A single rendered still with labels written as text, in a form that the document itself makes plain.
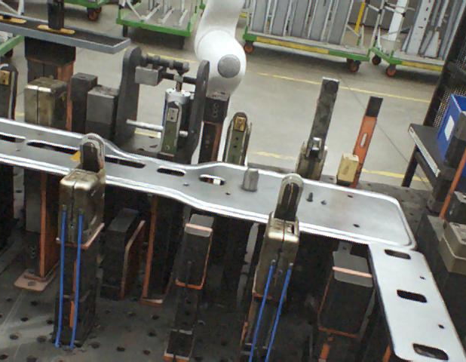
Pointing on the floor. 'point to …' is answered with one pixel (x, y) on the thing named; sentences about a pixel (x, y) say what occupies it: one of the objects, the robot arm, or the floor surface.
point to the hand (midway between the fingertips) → (56, 19)
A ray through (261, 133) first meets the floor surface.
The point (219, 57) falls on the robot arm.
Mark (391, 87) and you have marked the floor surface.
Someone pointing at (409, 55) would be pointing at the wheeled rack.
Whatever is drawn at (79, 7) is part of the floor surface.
